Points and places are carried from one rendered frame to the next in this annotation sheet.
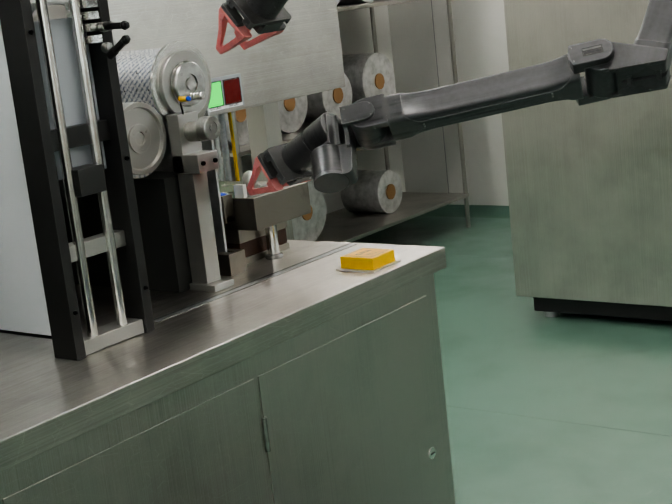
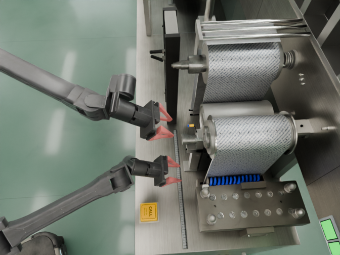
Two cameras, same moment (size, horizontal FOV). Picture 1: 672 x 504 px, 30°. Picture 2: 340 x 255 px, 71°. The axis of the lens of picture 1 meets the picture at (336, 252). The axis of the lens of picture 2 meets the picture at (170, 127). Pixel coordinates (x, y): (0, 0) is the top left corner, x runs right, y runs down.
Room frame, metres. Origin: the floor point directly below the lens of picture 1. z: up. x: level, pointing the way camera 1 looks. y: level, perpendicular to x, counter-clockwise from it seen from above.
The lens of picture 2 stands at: (2.36, -0.12, 1.95)
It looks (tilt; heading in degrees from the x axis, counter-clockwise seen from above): 59 degrees down; 138
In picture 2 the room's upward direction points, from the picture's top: straight up
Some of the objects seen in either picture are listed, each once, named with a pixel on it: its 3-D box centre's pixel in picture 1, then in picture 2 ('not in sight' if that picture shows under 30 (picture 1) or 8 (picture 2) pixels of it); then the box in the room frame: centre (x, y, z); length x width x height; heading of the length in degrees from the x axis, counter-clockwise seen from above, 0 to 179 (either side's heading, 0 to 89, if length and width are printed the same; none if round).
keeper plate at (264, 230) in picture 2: not in sight; (256, 232); (2.49, 0.20, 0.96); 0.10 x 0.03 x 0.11; 52
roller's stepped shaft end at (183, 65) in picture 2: not in sight; (179, 65); (1.92, 0.32, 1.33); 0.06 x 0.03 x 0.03; 52
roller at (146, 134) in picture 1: (88, 139); (234, 117); (2.15, 0.40, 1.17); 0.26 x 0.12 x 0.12; 52
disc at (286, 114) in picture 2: not in sight; (284, 132); (2.32, 0.43, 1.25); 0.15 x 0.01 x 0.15; 142
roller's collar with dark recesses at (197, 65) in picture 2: not in sight; (196, 64); (1.96, 0.36, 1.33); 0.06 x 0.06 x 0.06; 52
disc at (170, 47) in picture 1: (181, 84); (211, 136); (2.17, 0.23, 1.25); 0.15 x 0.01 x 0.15; 142
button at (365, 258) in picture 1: (367, 259); (149, 212); (2.15, -0.05, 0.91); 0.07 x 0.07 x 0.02; 52
